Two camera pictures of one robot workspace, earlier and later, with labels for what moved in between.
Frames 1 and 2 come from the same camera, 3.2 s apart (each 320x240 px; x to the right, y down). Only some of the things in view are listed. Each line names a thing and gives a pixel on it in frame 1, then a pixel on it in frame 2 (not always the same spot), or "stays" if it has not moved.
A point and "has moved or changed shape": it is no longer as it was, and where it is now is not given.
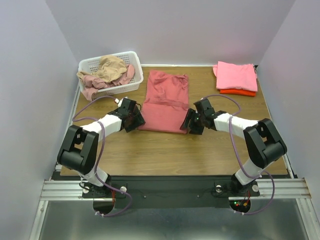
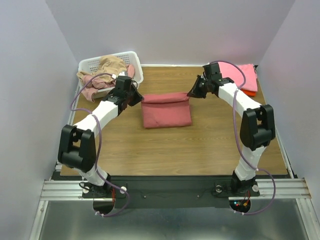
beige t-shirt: [110, 68] stays
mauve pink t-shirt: [91, 84] stays
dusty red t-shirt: [166, 103] has moved or changed shape
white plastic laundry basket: [131, 58] stays
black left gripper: [135, 120] to [132, 94]
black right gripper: [191, 122] to [199, 85]
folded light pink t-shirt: [230, 76] stays
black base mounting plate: [174, 192] stays
